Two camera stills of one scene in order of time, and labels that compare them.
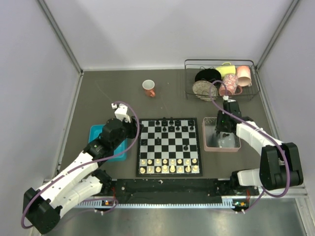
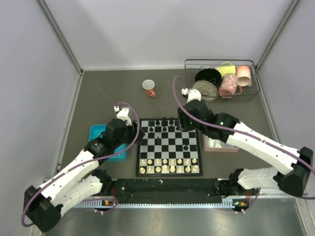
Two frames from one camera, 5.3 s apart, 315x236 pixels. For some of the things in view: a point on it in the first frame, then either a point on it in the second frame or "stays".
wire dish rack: (211, 79) stays
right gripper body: (221, 122) → (186, 123)
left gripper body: (128, 131) stays
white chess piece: (172, 168) stays
